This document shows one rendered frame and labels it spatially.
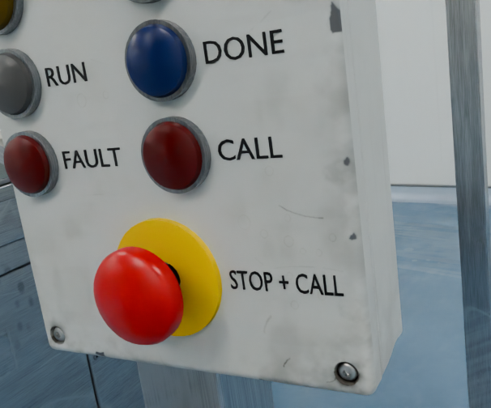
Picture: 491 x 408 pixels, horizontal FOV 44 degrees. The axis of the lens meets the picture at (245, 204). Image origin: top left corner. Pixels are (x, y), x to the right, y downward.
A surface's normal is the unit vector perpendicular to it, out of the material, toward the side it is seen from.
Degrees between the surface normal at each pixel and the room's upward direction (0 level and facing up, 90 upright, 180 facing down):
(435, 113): 90
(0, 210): 90
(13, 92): 92
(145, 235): 90
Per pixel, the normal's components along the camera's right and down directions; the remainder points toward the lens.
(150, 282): -0.14, 0.00
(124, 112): -0.47, 0.26
